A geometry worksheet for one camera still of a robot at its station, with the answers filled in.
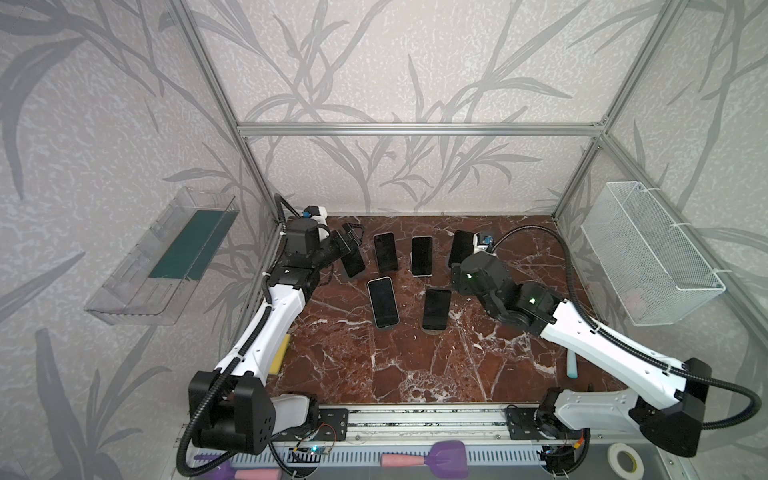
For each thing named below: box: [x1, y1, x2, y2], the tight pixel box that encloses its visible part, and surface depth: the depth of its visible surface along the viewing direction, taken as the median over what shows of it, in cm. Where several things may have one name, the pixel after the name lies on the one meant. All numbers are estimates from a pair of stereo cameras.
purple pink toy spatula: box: [380, 440, 469, 480], surface depth 70 cm
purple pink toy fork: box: [194, 454, 283, 480], surface depth 68 cm
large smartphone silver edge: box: [367, 276, 400, 329], surface depth 88 cm
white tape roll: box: [607, 443, 645, 480], surface depth 70 cm
